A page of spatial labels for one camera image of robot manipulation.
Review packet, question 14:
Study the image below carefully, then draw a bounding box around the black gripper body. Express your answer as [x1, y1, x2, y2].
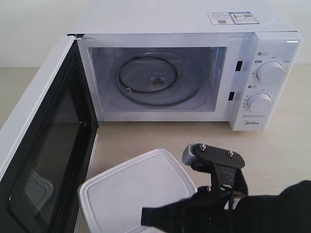
[182, 186, 245, 233]

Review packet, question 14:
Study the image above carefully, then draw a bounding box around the white lidded plastic container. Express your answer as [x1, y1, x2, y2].
[78, 149, 197, 233]

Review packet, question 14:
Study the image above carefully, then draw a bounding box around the white microwave door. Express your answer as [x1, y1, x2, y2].
[0, 35, 98, 233]

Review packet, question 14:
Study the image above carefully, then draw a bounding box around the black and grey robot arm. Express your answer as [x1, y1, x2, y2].
[140, 180, 311, 233]

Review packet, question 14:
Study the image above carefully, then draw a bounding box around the white Midea microwave oven body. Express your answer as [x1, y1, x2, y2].
[69, 0, 302, 131]

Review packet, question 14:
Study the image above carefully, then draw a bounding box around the printed paper instruction sheet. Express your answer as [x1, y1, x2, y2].
[207, 12, 259, 25]

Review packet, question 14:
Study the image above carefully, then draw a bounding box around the lower white timer knob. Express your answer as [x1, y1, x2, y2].
[247, 93, 272, 113]

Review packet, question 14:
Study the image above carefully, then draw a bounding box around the glass turntable plate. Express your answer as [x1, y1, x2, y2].
[116, 52, 203, 107]

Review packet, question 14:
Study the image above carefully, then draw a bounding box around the upper white power knob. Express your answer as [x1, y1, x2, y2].
[256, 61, 285, 85]

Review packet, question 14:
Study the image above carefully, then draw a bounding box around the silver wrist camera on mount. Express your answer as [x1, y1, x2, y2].
[182, 143, 248, 196]

